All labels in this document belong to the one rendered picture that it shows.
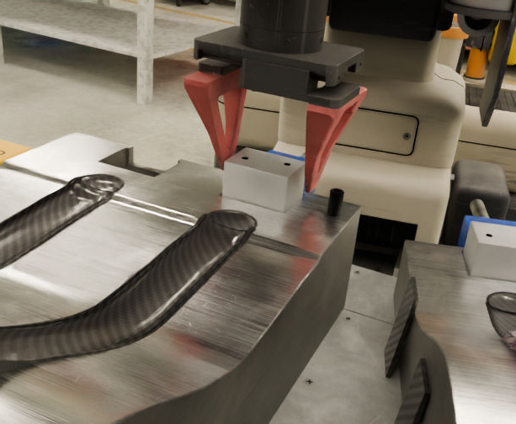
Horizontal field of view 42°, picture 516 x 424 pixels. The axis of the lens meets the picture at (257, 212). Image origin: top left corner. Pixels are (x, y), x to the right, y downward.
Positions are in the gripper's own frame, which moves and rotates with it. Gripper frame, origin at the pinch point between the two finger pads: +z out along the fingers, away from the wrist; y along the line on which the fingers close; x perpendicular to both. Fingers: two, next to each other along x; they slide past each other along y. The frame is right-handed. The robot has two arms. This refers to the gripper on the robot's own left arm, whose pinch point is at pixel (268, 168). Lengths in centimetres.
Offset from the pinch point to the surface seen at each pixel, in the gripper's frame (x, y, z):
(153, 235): -9.9, -3.5, 2.2
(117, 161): -0.1, -13.4, 2.8
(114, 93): 253, -201, 93
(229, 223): -5.5, -0.2, 2.2
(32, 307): -20.6, -3.8, 1.7
